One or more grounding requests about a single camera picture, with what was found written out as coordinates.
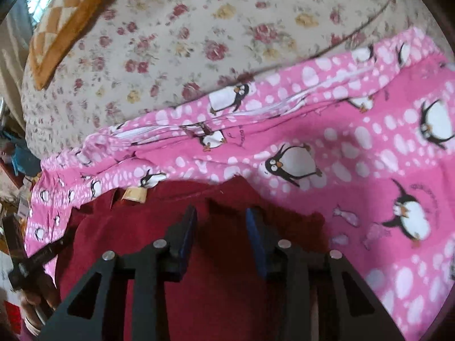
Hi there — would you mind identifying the floral bed quilt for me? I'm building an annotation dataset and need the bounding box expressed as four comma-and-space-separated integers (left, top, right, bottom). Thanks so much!
20, 0, 422, 159

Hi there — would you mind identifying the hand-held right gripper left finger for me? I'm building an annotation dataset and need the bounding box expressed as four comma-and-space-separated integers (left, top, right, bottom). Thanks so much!
37, 205, 198, 341

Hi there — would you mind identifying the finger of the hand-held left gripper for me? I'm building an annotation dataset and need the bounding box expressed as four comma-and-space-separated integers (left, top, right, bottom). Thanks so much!
25, 229, 76, 274

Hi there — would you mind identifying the beige cloth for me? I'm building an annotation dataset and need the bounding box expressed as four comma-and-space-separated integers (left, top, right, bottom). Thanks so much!
0, 5, 33, 130

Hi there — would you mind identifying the blue plastic bag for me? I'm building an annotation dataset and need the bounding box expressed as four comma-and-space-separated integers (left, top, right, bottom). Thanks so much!
10, 145, 42, 177

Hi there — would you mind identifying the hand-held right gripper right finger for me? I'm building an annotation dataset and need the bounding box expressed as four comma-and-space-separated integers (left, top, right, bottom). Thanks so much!
245, 208, 406, 341

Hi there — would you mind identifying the person's left hand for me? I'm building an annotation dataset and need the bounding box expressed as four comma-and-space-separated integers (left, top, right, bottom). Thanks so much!
19, 273, 62, 315

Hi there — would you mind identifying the orange checkered cushion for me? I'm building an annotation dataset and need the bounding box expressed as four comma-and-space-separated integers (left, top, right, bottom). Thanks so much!
26, 0, 119, 91

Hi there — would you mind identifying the dark red garment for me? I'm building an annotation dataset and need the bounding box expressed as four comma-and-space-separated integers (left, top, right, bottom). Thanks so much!
55, 177, 329, 341

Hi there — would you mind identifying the pink penguin print blanket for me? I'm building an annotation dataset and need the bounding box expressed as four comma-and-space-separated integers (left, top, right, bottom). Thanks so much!
24, 26, 455, 341

